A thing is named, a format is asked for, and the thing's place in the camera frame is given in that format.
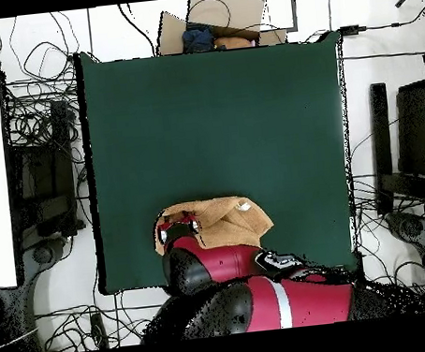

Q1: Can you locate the tan terry towel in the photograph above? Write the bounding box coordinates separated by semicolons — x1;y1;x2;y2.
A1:
150;191;277;259

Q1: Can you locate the dark green table cloth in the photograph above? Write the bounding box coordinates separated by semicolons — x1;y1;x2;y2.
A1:
72;24;367;297

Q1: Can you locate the black stand base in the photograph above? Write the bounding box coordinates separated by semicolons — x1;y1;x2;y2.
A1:
21;234;78;280
383;207;425;260

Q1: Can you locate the black power strip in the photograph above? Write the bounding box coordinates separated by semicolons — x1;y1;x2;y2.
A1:
88;311;111;350

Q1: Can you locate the dark blue garment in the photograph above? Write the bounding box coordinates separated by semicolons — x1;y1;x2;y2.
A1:
180;20;218;54

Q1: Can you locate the orange garment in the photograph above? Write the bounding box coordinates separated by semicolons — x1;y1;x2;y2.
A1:
212;32;257;51

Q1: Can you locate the brown cardboard box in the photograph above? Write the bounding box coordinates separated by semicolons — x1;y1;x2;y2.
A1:
151;0;290;57

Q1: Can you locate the black upright bar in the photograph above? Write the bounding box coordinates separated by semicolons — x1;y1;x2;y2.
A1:
363;81;401;219

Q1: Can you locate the black power adapter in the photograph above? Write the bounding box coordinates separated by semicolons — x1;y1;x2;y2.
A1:
338;22;369;38

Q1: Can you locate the black cable tangle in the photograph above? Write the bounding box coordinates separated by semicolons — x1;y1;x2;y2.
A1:
32;286;155;352
0;64;87;172
346;164;425;297

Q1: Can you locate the black cable loop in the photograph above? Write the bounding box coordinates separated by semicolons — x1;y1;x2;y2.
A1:
183;0;234;31
6;8;85;89

